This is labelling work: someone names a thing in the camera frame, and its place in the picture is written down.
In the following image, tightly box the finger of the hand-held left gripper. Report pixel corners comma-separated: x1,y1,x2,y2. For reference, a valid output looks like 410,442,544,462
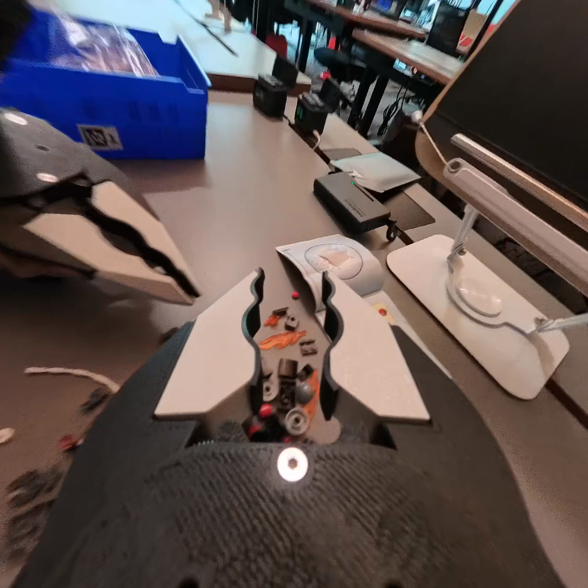
91,180,201,298
13,213,195,306

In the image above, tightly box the pile of lego pieces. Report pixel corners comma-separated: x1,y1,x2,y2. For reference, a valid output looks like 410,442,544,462
0,288,322,543

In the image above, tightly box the black office chair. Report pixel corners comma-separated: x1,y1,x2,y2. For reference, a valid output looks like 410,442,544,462
315,46,368,81

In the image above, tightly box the blue plastic bin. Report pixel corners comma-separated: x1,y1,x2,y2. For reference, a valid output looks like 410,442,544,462
0,9,212,160

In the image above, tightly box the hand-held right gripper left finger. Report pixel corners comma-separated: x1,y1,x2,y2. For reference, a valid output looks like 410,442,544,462
154,268,267,432

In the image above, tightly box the clear plastic bag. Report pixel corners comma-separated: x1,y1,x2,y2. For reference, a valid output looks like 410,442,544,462
48,14,160,76

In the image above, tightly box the lego instruction booklet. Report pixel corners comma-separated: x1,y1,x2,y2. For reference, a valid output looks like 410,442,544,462
276,234,453,379

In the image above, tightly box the black power box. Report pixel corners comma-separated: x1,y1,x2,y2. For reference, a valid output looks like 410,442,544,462
313,172,391,235

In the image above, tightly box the white lego string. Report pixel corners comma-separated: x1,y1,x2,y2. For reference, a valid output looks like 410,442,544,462
25,367,121,392

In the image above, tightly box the grey flat pad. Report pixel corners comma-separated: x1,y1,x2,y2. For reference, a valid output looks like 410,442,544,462
330,152,421,193

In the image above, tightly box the wooden top desk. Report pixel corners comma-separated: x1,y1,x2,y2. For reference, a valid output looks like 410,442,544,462
299,0,428,42
351,28,465,138

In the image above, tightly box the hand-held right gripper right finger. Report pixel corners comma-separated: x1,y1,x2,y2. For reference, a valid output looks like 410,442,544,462
320,271,431,425

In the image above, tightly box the black monitor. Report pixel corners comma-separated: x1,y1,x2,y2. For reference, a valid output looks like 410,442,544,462
415,0,588,297

